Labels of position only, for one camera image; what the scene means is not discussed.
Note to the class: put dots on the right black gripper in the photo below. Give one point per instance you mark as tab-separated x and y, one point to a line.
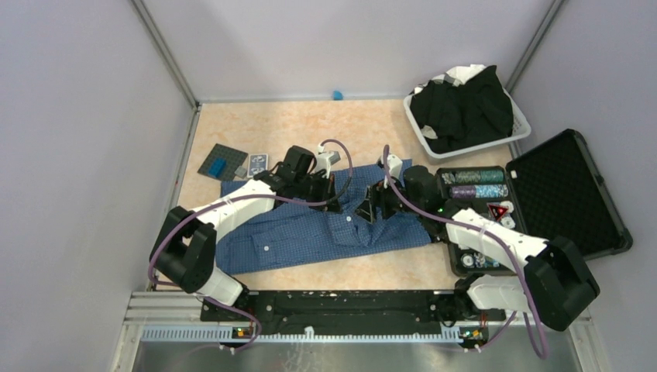
375	194

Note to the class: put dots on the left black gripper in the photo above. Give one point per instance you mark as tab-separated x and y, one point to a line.
328	191

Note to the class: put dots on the blue checkered long sleeve shirt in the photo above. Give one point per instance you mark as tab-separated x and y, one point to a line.
292	235

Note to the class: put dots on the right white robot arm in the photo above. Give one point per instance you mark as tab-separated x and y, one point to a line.
550	281

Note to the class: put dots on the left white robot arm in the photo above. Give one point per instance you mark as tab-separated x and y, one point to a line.
185	249

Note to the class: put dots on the small grey toy brick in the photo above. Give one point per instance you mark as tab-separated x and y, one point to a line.
241	172

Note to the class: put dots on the dark grey building baseplate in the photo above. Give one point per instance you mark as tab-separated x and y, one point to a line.
234	158

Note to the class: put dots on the blue toy brick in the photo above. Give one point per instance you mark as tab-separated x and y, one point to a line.
217	167

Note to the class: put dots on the black shirt in basket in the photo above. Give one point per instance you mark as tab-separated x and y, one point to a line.
462	113

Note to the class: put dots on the white garment in basket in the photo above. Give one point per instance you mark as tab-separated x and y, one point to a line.
455	76

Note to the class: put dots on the white plastic laundry basket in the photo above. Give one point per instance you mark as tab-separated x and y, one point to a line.
516	128

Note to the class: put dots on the black poker chip case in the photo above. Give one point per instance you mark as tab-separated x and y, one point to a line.
552	190

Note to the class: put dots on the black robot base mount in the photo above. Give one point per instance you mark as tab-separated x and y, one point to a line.
352	313

